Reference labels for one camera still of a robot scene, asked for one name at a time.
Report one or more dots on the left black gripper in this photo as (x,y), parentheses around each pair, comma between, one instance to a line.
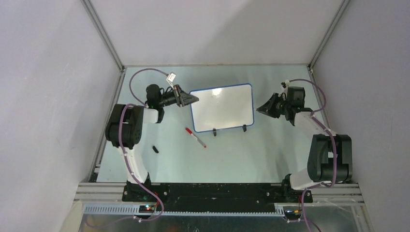
(182,98)

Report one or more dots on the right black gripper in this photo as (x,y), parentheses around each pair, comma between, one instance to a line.
(266,109)

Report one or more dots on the blue framed whiteboard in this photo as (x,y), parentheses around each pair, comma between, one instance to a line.
(222,108)

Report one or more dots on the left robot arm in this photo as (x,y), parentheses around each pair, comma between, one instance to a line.
(125,126)

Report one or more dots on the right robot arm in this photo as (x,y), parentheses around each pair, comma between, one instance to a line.
(330,154)

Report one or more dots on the red whiteboard marker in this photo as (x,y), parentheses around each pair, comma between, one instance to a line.
(196,138)

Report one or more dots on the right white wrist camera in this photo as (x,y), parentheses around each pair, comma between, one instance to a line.
(284,86)

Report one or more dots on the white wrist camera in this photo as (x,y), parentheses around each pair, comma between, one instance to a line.
(284,86)
(170,78)

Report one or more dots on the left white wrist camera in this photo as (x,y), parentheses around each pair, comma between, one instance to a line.
(170,78)

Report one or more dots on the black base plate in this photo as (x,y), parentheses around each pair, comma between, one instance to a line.
(215,198)

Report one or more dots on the aluminium frame rail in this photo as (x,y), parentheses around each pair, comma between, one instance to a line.
(106,198)

